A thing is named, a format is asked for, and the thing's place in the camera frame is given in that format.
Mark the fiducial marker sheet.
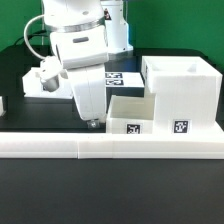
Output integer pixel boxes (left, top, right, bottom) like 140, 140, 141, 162
105, 72, 144, 88

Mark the white drawer tray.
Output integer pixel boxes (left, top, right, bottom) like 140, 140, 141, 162
21, 66, 76, 100
106, 95, 155, 134

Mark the white drawer cabinet box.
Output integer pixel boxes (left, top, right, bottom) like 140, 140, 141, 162
141, 56, 222, 134

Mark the white front drawer tray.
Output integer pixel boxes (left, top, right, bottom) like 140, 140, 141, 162
106, 95, 155, 134

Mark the white block at left edge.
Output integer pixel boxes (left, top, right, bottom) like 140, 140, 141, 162
0, 96, 5, 117

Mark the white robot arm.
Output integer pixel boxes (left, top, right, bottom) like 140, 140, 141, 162
42, 0, 109, 128

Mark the black cable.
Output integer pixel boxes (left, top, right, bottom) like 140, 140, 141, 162
13, 13, 54, 63

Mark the white L-shaped fence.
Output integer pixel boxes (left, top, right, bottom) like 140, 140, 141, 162
0, 132, 224, 159

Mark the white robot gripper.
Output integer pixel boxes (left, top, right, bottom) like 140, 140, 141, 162
50, 25, 109, 129

